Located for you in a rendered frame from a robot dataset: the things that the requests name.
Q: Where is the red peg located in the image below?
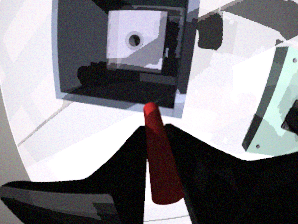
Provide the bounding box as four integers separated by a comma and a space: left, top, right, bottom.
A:
142, 103, 185, 205

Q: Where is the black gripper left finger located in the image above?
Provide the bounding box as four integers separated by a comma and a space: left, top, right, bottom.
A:
0, 125, 148, 224

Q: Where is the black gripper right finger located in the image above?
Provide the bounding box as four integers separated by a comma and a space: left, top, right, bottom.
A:
164, 124, 298, 224

